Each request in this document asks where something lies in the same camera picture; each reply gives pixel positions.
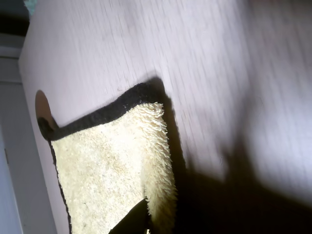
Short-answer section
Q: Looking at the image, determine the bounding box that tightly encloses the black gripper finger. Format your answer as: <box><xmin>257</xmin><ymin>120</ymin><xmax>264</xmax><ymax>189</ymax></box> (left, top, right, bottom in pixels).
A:
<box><xmin>109</xmin><ymin>198</ymin><xmax>151</xmax><ymax>234</ymax></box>

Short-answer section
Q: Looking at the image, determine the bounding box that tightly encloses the yellow towel with black edging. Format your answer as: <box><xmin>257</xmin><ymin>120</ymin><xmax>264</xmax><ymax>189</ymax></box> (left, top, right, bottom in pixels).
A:
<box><xmin>36</xmin><ymin>82</ymin><xmax>179</xmax><ymax>234</ymax></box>

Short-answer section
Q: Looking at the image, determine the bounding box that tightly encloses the teal patterned cloth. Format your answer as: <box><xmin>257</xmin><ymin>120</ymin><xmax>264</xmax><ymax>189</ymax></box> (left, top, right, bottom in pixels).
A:
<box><xmin>23</xmin><ymin>0</ymin><xmax>38</xmax><ymax>14</ymax></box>

